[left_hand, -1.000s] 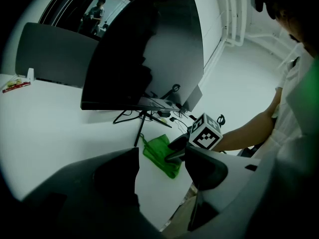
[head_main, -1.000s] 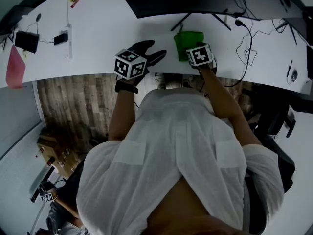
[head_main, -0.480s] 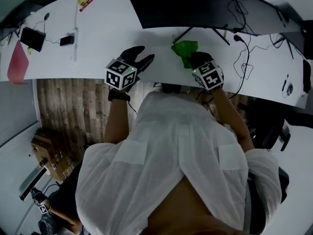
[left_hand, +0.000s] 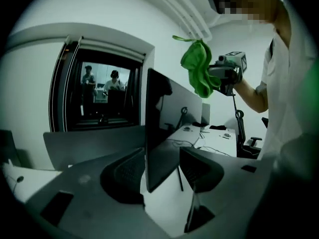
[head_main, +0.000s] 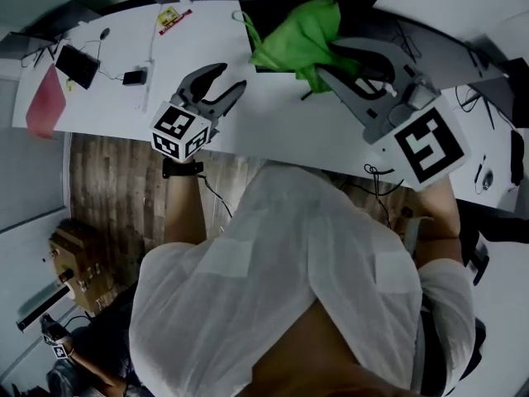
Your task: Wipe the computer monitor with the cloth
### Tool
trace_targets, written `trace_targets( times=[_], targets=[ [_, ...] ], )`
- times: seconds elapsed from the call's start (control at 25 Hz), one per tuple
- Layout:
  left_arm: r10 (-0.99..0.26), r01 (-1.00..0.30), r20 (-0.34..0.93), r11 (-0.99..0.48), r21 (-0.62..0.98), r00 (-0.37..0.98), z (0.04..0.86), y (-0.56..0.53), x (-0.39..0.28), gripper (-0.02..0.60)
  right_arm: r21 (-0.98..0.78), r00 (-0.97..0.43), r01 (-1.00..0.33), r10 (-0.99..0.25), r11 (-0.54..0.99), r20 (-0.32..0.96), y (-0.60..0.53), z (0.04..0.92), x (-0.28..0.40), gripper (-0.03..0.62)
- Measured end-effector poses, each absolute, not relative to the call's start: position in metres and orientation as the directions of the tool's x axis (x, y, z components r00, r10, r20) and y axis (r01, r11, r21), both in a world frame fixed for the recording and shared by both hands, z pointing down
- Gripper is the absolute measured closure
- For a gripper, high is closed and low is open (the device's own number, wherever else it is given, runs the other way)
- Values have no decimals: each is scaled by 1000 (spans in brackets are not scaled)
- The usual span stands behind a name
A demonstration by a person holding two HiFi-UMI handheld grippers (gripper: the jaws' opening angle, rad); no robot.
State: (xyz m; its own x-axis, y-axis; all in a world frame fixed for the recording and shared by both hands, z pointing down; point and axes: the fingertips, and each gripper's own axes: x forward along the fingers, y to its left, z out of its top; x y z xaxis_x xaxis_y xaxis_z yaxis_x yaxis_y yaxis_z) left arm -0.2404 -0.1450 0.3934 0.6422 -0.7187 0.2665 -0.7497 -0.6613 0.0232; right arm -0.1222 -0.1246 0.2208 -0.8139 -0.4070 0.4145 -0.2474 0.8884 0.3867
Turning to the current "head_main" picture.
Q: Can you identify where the black tangled cable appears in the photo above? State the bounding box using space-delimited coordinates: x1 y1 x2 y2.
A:
362 162 405 230

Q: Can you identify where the red folder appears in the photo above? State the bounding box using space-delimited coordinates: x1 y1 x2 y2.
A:
24 61 68 141

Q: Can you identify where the green cloth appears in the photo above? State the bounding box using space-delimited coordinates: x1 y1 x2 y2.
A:
231 0 361 94

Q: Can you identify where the yellow red packet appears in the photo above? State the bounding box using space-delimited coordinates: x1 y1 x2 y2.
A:
158 7 194 36

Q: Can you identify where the black wristband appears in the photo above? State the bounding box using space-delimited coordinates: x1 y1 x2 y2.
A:
161 158 205 179

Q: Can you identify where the black keyboard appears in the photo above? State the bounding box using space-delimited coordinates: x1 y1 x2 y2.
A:
509 129 526 187

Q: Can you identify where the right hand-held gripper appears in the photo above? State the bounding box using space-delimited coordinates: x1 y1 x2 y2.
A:
317 36 473 193

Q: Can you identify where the black dongle cable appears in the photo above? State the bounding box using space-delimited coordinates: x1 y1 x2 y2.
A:
473 153 488 194

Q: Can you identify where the person's left forearm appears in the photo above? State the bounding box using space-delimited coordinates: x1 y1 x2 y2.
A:
163 161 207 247

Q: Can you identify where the person's white shirt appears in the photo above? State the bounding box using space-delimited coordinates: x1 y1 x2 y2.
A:
128 163 476 397

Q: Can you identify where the person's neck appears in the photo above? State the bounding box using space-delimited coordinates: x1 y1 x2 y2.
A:
250 299 418 397

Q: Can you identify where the wide black monitor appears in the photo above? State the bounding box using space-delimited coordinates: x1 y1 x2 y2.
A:
238 0 510 101

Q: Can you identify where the person's right forearm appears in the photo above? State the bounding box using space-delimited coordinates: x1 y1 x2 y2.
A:
408 175 462 242

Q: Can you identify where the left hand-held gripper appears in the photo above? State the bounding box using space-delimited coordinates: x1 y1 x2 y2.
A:
148 61 249 165

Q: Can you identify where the black flat box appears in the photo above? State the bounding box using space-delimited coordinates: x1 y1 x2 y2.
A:
55 44 100 90

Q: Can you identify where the black power adapter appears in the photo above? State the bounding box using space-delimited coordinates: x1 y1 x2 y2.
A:
122 69 149 86

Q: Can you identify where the black shoulder strap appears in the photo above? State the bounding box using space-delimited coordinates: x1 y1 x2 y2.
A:
417 295 450 397

